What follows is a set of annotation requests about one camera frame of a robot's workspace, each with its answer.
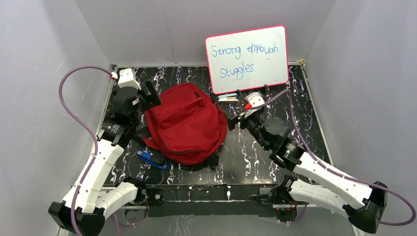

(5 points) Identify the red student backpack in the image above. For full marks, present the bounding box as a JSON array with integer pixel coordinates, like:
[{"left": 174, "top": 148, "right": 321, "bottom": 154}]
[{"left": 137, "top": 83, "right": 228, "bottom": 170}]

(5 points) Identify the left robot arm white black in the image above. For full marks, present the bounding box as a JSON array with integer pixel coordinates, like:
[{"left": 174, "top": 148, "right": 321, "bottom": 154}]
[{"left": 48, "top": 81, "right": 161, "bottom": 236}]

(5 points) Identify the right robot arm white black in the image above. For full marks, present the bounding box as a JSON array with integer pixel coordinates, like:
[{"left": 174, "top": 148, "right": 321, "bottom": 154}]
[{"left": 227, "top": 110, "right": 387, "bottom": 234}]

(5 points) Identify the blue stapler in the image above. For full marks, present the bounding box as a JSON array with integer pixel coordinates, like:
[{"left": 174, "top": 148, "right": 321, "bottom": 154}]
[{"left": 136, "top": 150, "right": 168, "bottom": 170}]

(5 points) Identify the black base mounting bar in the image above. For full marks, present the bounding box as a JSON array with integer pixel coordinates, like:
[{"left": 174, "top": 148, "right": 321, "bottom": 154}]
[{"left": 116, "top": 184, "right": 308, "bottom": 218}]

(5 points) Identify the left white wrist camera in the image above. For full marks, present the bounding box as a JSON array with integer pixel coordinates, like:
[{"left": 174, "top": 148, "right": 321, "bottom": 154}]
[{"left": 118, "top": 68, "right": 141, "bottom": 90}]

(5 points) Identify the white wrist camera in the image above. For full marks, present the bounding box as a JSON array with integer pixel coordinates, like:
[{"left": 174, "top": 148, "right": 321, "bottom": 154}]
[
  {"left": 118, "top": 68, "right": 141, "bottom": 90},
  {"left": 238, "top": 92, "right": 265, "bottom": 120}
]

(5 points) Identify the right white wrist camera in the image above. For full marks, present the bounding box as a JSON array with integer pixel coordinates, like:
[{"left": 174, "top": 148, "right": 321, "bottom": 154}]
[{"left": 238, "top": 92, "right": 265, "bottom": 120}]

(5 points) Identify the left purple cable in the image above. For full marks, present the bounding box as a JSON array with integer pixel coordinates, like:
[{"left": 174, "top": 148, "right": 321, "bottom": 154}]
[{"left": 59, "top": 66, "right": 148, "bottom": 236}]

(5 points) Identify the whiteboard with pink frame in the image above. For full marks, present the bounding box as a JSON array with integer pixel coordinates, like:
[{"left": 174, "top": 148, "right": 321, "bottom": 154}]
[{"left": 205, "top": 25, "right": 289, "bottom": 94}]

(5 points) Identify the aluminium frame rail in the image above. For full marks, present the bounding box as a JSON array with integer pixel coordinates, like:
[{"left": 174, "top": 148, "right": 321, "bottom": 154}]
[{"left": 48, "top": 178, "right": 347, "bottom": 236}]

